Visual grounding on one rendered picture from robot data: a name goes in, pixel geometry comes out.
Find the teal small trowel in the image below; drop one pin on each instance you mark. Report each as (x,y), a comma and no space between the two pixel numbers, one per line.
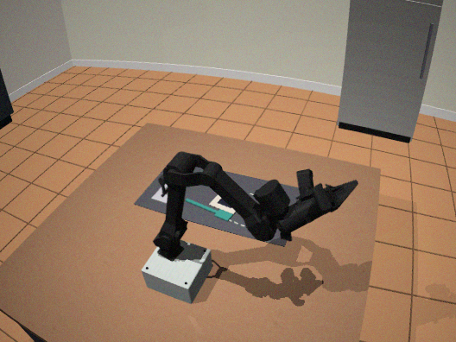
(220,214)

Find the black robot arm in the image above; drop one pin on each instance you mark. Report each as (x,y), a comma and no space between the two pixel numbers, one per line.
(262,220)

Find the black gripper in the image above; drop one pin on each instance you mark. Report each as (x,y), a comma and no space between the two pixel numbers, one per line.
(323,201)

